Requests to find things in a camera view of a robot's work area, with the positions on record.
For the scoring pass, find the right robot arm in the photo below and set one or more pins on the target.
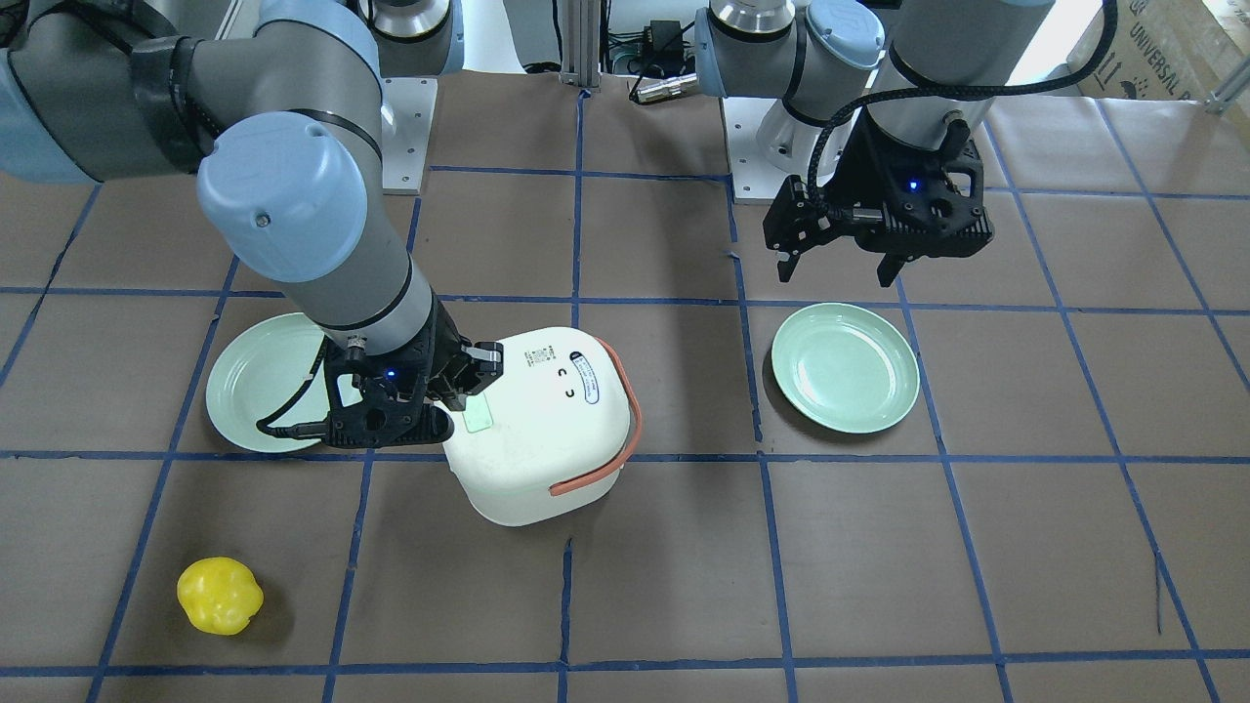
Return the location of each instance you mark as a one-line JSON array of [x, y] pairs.
[[282, 131]]

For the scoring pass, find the cardboard box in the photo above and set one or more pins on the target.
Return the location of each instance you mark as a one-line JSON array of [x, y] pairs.
[[1171, 50]]

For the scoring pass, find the green plate near left arm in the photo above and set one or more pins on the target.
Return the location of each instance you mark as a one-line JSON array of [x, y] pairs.
[[845, 368]]

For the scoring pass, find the green plate near right arm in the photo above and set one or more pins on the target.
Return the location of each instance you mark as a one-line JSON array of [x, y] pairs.
[[257, 373]]

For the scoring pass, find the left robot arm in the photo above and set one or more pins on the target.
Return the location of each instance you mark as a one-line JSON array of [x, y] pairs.
[[893, 104]]

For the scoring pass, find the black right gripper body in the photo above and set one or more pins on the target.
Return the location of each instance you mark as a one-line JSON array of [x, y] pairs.
[[442, 355]]

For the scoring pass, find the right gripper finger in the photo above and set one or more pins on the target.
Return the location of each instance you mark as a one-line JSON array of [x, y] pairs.
[[480, 365]]

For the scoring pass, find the white rice cooker orange handle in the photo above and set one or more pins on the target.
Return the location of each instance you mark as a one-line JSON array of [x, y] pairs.
[[552, 434]]

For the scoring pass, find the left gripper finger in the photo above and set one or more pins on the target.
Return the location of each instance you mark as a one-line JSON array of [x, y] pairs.
[[889, 268], [787, 262]]

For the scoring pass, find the yellow toy bell pepper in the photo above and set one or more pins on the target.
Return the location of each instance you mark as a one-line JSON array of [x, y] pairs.
[[219, 595]]

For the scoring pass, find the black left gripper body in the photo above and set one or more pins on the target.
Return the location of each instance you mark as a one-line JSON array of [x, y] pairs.
[[863, 163]]

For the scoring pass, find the aluminium frame post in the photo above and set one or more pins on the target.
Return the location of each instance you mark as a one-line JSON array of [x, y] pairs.
[[582, 42]]

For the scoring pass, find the black power adapter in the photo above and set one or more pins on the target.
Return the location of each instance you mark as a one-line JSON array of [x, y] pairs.
[[663, 41]]

